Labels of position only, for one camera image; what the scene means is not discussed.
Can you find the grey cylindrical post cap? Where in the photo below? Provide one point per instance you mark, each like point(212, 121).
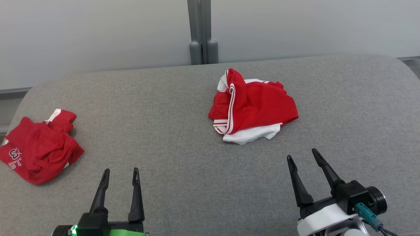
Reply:
point(195, 52)
point(212, 51)

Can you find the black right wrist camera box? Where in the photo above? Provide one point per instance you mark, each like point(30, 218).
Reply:
point(352, 193)

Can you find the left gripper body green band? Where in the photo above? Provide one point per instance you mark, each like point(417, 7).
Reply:
point(128, 230)

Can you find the red white basketball jersey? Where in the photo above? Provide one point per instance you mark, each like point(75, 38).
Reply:
point(259, 105)

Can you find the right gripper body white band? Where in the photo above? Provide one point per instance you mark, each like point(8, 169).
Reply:
point(323, 218)

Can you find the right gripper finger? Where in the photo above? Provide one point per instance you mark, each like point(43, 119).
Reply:
point(302, 190)
point(328, 172)

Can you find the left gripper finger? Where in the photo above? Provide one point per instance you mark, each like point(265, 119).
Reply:
point(136, 203)
point(100, 196)

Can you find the grey partition post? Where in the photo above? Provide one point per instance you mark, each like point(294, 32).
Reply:
point(198, 19)

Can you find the red shorts with white stripes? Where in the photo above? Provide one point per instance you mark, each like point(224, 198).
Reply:
point(42, 150)

